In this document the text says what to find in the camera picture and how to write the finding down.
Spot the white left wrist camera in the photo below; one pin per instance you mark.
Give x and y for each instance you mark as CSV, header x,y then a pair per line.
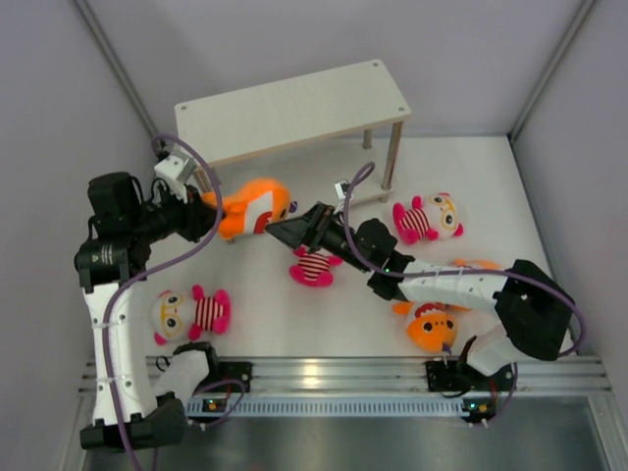
x,y
175,169

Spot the white pink striped plush left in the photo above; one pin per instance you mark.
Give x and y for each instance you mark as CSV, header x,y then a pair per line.
x,y
187,315

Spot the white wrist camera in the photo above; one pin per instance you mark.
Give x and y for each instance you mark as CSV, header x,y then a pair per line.
x,y
341,188
175,169

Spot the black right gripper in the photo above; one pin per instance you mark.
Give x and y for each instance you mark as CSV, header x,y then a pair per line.
x,y
315,226

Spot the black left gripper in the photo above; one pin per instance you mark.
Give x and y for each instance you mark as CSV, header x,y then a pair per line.
x,y
197,216

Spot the white two-tier shelf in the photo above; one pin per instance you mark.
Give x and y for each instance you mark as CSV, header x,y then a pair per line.
x,y
286,114

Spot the aluminium mounting rail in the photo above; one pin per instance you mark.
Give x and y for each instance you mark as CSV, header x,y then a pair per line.
x,y
571,375

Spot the orange shark plush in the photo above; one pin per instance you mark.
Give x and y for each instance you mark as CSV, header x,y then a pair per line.
x,y
432,326
258,203
476,264

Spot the white pink striped plush right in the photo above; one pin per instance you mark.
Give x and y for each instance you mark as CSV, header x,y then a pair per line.
x,y
433,217

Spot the white pink striped plush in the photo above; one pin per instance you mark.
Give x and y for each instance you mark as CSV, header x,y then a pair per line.
x,y
313,269
187,315
433,217

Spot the white pink striped plush centre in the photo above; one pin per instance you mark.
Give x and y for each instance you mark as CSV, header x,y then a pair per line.
x,y
313,269

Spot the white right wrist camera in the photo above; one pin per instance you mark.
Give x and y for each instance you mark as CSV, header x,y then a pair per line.
x,y
341,188

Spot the grey slotted cable duct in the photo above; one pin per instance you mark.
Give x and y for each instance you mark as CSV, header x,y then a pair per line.
x,y
392,406

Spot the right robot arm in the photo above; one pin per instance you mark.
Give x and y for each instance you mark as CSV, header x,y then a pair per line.
x,y
533,313

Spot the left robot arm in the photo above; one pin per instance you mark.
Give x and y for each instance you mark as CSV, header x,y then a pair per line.
x,y
131,412

